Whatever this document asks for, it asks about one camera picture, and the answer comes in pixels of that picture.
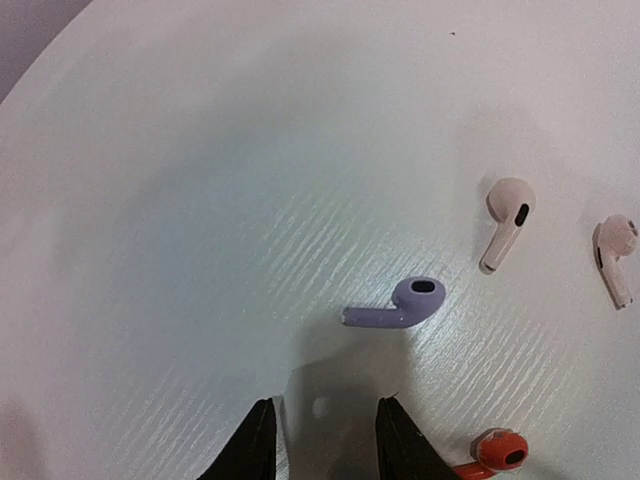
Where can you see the purple earbud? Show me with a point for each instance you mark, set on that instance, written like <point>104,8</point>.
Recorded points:
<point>414,300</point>

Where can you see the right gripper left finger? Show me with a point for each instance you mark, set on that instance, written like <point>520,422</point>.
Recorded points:
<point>250,453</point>

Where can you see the pink earbud left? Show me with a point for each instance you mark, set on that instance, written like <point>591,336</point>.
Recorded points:
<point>510,202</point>

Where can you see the red earbud left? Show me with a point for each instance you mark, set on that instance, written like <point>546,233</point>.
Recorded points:
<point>497,451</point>

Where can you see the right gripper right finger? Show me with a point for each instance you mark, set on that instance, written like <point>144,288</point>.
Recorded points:
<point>403,451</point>

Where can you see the pink earbud right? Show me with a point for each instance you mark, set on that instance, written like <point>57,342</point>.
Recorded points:
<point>614,238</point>

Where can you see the pink earbud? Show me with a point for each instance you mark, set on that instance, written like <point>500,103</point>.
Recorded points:
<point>614,238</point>
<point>510,202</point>

